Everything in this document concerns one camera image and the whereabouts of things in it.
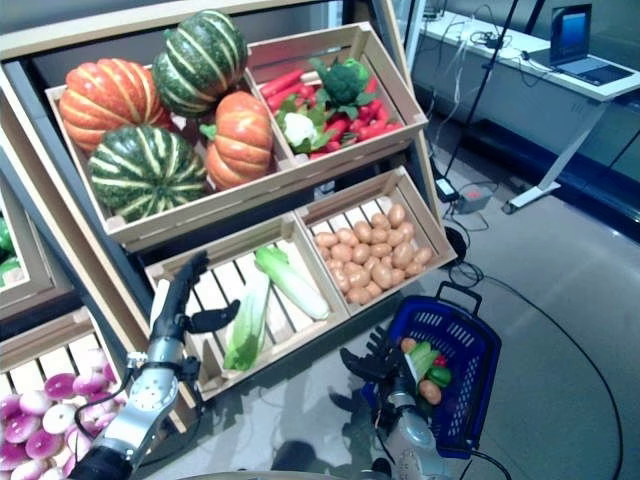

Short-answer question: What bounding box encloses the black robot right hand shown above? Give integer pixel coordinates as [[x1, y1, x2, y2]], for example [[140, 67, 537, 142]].
[[328, 326, 402, 415]]

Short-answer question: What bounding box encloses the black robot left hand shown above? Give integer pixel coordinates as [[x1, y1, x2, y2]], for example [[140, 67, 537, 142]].
[[149, 250, 242, 342]]

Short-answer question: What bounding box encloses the blue plastic shopping basket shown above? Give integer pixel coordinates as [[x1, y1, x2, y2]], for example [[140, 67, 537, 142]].
[[360, 281, 503, 460]]

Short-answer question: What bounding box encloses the brown potato in basket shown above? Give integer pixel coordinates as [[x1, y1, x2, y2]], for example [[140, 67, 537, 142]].
[[418, 379, 444, 406]]

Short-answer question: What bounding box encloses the green pepper in basket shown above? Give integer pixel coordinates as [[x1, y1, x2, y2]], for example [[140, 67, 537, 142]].
[[424, 366, 453, 389]]

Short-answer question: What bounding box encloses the napa cabbage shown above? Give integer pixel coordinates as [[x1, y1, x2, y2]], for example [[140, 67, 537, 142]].
[[253, 244, 332, 322], [222, 279, 272, 373]]

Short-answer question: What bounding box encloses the wooden crate with cabbages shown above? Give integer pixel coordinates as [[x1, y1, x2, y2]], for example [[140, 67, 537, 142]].
[[143, 211, 352, 402]]

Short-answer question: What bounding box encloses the wooden crate with pumpkins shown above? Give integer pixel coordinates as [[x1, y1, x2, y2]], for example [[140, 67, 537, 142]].
[[44, 63, 297, 252]]

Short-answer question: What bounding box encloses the purple white turnip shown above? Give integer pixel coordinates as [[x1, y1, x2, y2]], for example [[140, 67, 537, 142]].
[[9, 458, 51, 480], [3, 413, 42, 446], [41, 403, 78, 436], [43, 372, 78, 402], [72, 371, 109, 397], [77, 401, 115, 434], [64, 427, 94, 462], [18, 390, 53, 417], [0, 440, 29, 469], [0, 394, 23, 422], [24, 429, 64, 462]]

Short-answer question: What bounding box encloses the wooden crate with turnips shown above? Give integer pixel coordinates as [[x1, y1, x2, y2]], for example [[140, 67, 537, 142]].
[[0, 306, 202, 480]]

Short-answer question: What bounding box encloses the wooden display rack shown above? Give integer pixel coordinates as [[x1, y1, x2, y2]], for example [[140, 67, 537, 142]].
[[0, 0, 459, 437]]

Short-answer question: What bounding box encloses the black round stand base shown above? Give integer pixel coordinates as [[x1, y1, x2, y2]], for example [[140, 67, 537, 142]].
[[441, 225, 472, 263]]

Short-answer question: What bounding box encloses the green striped pumpkin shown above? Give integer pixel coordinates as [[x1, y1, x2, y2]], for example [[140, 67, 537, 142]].
[[151, 9, 250, 120], [87, 124, 208, 224]]

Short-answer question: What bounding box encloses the wooden crate with potatoes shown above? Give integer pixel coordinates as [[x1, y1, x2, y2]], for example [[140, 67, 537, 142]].
[[293, 166, 459, 317]]

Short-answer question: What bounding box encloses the black power adapter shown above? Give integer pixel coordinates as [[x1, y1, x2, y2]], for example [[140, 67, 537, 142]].
[[434, 176, 457, 203]]

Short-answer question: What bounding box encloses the small orange striped pumpkin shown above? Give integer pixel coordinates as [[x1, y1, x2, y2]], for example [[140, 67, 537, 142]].
[[199, 91, 275, 192]]

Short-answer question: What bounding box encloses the red chili pepper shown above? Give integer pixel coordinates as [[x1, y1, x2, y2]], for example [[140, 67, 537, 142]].
[[356, 98, 385, 124], [356, 121, 404, 142], [308, 140, 344, 161], [323, 116, 352, 144]]

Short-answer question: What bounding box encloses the large orange striped pumpkin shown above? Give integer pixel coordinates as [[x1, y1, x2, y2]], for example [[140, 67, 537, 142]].
[[58, 57, 174, 154]]

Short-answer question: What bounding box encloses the white cauliflower with leaves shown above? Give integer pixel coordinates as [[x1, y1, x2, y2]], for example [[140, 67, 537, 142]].
[[275, 95, 333, 155]]

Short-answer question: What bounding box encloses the orange carrot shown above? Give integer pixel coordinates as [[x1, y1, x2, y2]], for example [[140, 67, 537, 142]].
[[265, 82, 314, 113], [259, 68, 307, 100]]

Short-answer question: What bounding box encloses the wooden crate with carrots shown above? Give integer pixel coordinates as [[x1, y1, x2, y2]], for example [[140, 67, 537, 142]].
[[243, 21, 430, 167]]

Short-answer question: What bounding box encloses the green broccoli head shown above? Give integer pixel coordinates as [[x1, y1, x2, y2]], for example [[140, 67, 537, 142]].
[[308, 56, 372, 120]]

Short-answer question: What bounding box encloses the black stand pole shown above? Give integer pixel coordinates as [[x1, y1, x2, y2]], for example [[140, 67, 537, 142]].
[[442, 0, 520, 177]]

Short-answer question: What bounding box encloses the white desk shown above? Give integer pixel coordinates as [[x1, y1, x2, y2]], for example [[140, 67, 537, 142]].
[[410, 8, 640, 216]]

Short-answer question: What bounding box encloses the open grey laptop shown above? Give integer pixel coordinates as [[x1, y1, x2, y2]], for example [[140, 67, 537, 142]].
[[530, 3, 637, 87]]

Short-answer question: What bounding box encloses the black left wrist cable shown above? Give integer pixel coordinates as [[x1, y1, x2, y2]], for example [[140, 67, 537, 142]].
[[73, 387, 132, 454]]

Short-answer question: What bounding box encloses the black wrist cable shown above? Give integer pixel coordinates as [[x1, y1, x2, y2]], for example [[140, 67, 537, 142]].
[[435, 446, 513, 480], [73, 387, 132, 454]]

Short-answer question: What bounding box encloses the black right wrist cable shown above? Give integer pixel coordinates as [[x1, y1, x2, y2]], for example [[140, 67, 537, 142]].
[[435, 446, 513, 480]]

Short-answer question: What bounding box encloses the long black floor cable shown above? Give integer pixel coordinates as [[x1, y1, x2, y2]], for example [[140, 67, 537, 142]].
[[447, 259, 626, 480]]

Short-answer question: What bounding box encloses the black cable bundle on desk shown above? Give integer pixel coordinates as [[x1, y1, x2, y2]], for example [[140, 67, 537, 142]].
[[468, 28, 507, 51]]

